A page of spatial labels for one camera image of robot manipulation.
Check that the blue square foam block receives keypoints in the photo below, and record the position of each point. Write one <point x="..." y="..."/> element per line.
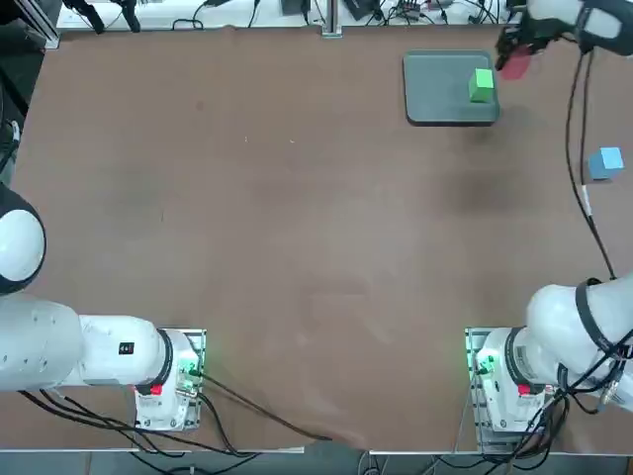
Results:
<point x="608" y="158"/>

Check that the silver aluminium camera post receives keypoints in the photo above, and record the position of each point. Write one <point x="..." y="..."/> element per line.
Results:
<point x="331" y="20"/>

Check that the black stand leg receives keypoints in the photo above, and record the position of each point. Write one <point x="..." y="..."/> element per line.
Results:
<point x="131" y="17"/>
<point x="91" y="17"/>

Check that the black power adapter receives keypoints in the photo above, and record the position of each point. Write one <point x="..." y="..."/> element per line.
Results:
<point x="296" y="6"/>
<point x="363" y="9"/>

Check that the green square foam block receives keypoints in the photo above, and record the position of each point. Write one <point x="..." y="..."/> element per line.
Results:
<point x="482" y="81"/>

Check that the silver aluminium frame rail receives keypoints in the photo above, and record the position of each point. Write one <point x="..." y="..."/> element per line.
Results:
<point x="42" y="27"/>

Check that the red square foam block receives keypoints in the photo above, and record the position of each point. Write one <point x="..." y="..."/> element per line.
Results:
<point x="516" y="66"/>

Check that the red and black hub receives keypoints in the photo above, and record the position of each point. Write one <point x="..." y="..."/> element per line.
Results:
<point x="410" y="6"/>

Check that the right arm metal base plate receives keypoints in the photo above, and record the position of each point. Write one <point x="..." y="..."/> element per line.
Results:
<point x="471" y="336"/>

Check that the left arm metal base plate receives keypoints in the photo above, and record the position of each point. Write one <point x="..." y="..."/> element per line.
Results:
<point x="200" y="341"/>

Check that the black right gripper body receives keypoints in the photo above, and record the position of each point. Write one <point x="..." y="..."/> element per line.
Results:
<point x="541" y="27"/>

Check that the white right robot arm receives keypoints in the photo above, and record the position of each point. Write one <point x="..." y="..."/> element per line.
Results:
<point x="559" y="316"/>

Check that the gray metal tray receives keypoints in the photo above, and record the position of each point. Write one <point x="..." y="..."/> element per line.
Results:
<point x="435" y="94"/>

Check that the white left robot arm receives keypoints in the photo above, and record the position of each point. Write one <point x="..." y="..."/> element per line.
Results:
<point x="49" y="346"/>

